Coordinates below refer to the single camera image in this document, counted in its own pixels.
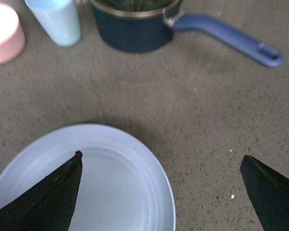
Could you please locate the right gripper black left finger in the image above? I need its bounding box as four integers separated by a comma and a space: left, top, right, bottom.
0, 151, 82, 231

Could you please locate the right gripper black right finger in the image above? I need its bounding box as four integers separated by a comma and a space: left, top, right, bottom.
240, 155, 289, 231

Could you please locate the light blue plate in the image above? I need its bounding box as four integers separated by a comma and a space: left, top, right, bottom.
0, 124, 176, 231

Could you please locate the pink bowl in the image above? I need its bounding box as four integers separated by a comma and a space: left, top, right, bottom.
0, 2, 26, 64

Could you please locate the dark blue saucepan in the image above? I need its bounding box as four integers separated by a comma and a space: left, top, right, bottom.
90, 0, 285, 68

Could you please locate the glass pot lid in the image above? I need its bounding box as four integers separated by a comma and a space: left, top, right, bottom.
96, 0, 174, 12

